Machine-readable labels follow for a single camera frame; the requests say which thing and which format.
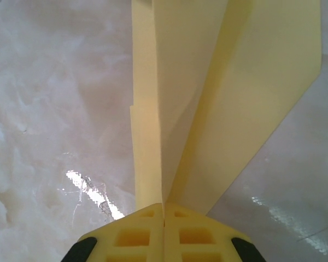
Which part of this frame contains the yellow square paper sheet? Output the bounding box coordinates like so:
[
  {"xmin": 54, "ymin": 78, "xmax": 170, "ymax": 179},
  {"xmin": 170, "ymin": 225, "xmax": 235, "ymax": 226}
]
[{"xmin": 129, "ymin": 0, "xmax": 322, "ymax": 216}]

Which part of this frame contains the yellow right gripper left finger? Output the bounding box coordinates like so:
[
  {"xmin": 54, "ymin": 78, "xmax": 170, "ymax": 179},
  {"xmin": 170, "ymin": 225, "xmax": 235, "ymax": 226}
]
[{"xmin": 60, "ymin": 203, "xmax": 164, "ymax": 262}]

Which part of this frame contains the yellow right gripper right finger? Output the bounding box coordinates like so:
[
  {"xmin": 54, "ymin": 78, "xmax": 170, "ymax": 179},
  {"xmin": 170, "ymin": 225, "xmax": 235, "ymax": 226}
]
[{"xmin": 163, "ymin": 202, "xmax": 266, "ymax": 262}]

